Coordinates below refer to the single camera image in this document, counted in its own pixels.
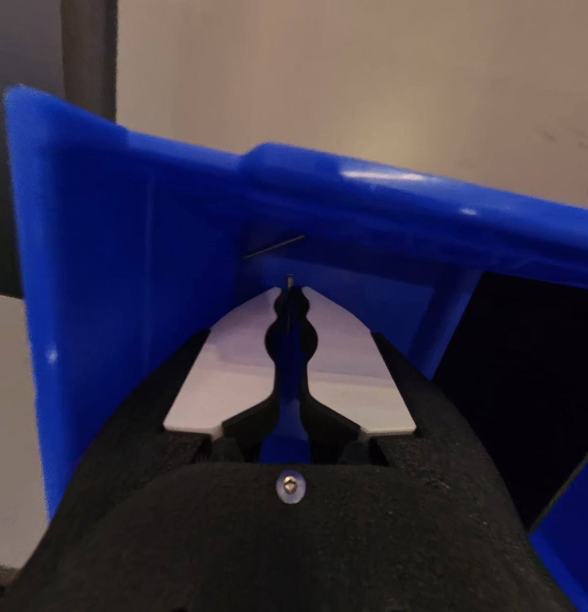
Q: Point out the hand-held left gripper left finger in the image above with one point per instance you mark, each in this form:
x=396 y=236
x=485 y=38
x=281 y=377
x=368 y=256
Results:
x=217 y=382

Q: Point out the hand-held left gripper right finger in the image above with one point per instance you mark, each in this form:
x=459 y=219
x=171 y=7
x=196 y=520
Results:
x=361 y=382

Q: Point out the long steel bolt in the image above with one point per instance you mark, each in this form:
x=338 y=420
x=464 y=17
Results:
x=275 y=246
x=289 y=282

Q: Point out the blue plastic bin with divider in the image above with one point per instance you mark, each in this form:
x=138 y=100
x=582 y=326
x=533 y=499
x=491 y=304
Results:
x=131 y=239

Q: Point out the black bin divider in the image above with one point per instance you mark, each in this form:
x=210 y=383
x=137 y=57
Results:
x=514 y=382

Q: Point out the dark desk pad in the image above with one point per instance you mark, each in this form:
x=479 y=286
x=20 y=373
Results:
x=17 y=143

